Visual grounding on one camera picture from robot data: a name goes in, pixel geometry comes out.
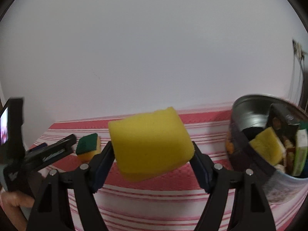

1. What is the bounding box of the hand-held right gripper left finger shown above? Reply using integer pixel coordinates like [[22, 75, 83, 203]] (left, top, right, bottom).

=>
[[26, 141, 116, 231]]

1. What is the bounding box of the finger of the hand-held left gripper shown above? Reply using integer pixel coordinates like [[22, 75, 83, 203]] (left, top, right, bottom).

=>
[[24, 134, 77, 171], [28, 143, 48, 152]]

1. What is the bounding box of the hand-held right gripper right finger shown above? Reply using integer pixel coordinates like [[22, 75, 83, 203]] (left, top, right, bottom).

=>
[[190, 142, 277, 231]]

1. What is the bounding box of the yellow and green sponge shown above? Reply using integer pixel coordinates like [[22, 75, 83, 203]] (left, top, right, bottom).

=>
[[76, 133, 101, 162], [108, 106, 196, 182], [249, 126, 287, 166]]

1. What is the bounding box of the black yarn ball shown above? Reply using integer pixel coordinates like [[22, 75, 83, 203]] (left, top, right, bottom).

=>
[[242, 126, 263, 141]]

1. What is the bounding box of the round metal tin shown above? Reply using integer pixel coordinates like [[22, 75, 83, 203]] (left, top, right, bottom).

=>
[[226, 94, 308, 205]]

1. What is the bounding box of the black gold-trimmed box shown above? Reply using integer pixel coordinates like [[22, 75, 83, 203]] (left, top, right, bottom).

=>
[[266, 103, 308, 145]]

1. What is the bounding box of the green and white carton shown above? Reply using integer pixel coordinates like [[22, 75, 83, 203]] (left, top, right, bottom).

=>
[[291, 129, 308, 176]]

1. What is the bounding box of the person's left forearm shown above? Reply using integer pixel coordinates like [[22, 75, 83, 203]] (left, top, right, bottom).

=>
[[1, 206, 28, 231]]

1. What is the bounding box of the red striped desktop tablecloth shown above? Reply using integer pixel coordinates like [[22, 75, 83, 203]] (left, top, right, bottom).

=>
[[23, 102, 308, 231]]

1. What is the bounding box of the person's left hand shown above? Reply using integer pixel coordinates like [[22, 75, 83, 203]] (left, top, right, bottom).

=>
[[0, 189, 35, 208]]

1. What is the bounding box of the black television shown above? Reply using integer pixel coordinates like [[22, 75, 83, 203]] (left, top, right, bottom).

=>
[[297, 63, 308, 116]]

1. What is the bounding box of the white cable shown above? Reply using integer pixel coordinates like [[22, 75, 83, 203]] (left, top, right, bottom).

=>
[[290, 60, 299, 99]]

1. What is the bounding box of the wall socket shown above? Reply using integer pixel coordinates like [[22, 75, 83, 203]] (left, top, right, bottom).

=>
[[292, 39, 306, 62]]

